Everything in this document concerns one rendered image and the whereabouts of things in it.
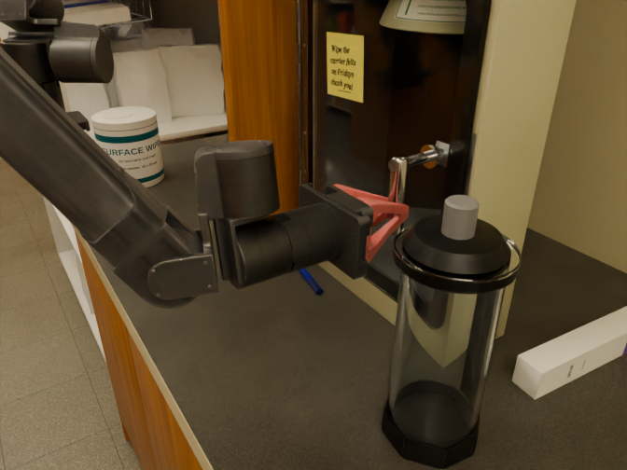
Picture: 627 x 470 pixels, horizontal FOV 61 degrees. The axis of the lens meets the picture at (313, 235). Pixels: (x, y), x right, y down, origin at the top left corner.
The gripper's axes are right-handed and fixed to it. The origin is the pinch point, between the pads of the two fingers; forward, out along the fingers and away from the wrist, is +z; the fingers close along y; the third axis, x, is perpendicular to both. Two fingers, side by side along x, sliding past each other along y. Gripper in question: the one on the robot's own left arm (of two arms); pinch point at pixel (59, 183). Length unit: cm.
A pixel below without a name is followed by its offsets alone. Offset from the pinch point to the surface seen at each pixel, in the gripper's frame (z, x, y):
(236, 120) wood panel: -7.7, -9.0, 24.2
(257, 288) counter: 15.6, -18.2, 21.6
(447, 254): -8, -54, 21
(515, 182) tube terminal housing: -7, -46, 40
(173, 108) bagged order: 15, 85, 46
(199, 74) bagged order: 5, 83, 55
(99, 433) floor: 110, 61, 0
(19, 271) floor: 110, 184, -9
